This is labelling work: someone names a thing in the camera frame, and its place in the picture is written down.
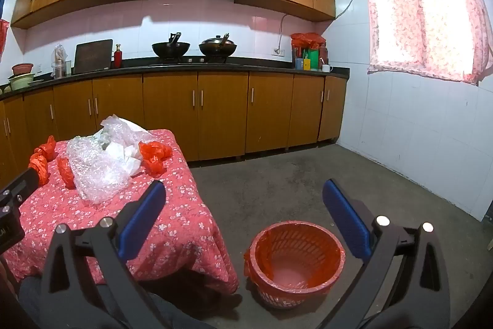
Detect sheet of bubble wrap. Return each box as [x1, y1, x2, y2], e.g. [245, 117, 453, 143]
[66, 138, 143, 204]

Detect black gas stove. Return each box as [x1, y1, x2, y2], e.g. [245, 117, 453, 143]
[148, 56, 232, 65]

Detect white power cable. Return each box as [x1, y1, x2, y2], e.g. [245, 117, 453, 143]
[278, 14, 290, 49]

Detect table with red floral cloth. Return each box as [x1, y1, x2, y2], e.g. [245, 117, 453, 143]
[0, 129, 239, 295]

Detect black kitchen countertop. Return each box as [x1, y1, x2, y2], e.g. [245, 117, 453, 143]
[0, 59, 350, 94]

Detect clear plastic bag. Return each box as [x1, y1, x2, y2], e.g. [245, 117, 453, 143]
[100, 115, 149, 145]

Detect large red shopping bag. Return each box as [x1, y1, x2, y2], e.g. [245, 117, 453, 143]
[290, 31, 327, 50]

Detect black wok with lid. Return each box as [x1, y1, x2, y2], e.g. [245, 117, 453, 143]
[198, 32, 237, 58]

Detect red-brown basin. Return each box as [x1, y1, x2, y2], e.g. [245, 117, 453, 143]
[11, 63, 35, 77]

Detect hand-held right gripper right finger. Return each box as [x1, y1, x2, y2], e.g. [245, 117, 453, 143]
[322, 179, 451, 329]

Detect green basin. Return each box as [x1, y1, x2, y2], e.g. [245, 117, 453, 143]
[7, 75, 35, 91]

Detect dark cutting board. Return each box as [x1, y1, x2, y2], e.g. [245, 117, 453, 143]
[73, 39, 114, 74]

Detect red plastic bag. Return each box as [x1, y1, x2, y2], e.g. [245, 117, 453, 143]
[139, 141, 172, 176]
[57, 157, 75, 190]
[29, 154, 49, 186]
[0, 19, 9, 58]
[35, 135, 57, 161]

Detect red plastic waste basket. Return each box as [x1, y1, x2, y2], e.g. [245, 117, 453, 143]
[243, 221, 346, 310]

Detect jar in clear bag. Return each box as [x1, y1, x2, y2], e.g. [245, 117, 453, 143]
[51, 43, 69, 79]

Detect wooden base cabinet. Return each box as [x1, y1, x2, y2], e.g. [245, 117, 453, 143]
[0, 71, 348, 179]

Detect floral window curtain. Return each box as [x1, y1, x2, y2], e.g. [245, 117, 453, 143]
[357, 0, 493, 85]

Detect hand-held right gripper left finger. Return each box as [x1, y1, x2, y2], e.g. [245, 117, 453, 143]
[40, 180, 167, 329]

